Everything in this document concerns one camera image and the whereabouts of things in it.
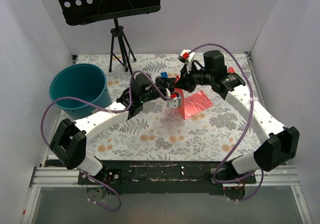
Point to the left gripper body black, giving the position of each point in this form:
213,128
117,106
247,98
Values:
163,85

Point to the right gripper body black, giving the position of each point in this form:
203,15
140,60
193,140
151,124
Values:
186,79

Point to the red plastic trash bag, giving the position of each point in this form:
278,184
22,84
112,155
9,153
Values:
192,104

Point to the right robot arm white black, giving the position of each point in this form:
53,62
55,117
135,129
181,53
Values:
278,142

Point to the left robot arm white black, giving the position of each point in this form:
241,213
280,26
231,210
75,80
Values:
69,142

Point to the red trash bag roll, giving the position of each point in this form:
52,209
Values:
230,70

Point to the teal plastic trash bin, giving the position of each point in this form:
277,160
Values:
84,81

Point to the colourful toy brick car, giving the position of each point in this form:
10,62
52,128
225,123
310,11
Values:
164,75

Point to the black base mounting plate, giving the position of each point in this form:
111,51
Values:
161,177

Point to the black music stand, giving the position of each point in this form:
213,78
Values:
83,12

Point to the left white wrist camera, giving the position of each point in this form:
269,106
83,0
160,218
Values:
175,100

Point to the aluminium frame rail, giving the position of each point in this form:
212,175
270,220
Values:
61,177

